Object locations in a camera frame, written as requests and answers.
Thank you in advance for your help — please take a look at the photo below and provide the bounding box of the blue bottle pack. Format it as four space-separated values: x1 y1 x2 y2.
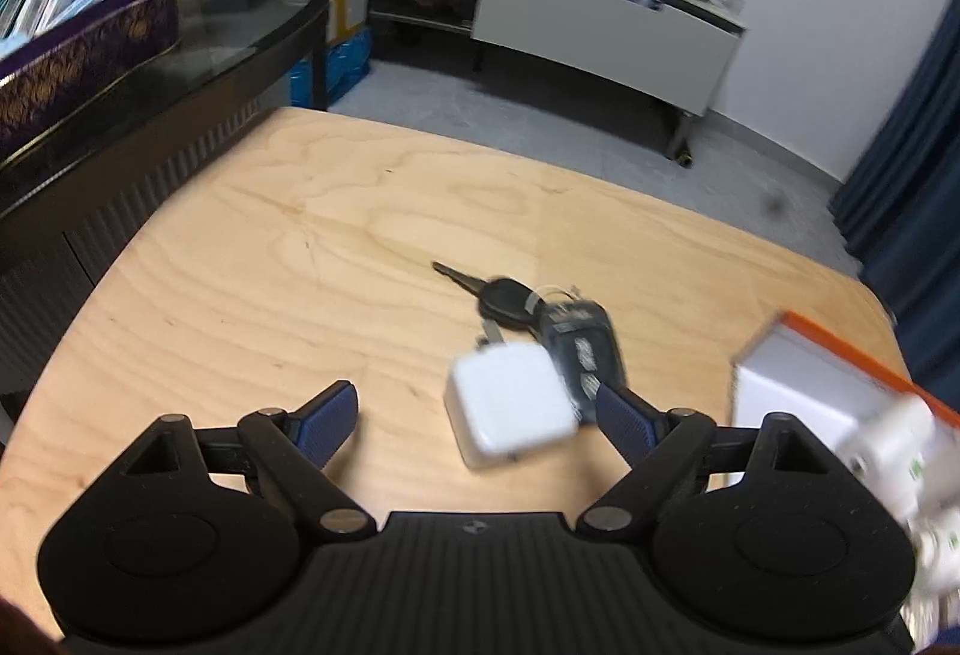
289 25 374 109

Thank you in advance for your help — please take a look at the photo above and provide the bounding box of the black car key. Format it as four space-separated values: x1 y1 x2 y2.
433 260 542 330

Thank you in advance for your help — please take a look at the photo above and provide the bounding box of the blue curtain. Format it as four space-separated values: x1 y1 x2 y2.
829 0 960 393

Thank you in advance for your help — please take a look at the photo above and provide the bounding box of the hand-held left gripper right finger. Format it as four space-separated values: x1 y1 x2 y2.
577 379 833 537

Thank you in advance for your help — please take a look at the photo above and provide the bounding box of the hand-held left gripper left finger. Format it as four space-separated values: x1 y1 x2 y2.
124 380 376 537

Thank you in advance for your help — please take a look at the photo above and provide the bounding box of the white plug-in heater with bottle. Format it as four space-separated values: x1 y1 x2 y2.
900 509 960 630

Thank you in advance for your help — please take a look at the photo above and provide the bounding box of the black key remote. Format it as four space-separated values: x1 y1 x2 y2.
538 301 629 408

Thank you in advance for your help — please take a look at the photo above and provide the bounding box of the white cardboard tray box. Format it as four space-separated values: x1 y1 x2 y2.
731 310 960 476

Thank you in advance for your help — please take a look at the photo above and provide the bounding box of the black glass table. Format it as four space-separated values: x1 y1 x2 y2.
0 0 335 401

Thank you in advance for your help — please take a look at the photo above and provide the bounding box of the white television cabinet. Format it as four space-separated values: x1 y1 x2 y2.
262 0 751 161

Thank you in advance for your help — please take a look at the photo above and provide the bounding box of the white USB charger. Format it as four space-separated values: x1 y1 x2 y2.
444 344 580 470

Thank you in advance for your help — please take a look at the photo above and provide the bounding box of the purple patterned box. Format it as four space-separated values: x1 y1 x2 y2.
0 0 181 157

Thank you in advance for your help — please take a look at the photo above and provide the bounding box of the white yellow cardboard box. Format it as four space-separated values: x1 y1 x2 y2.
328 0 372 45

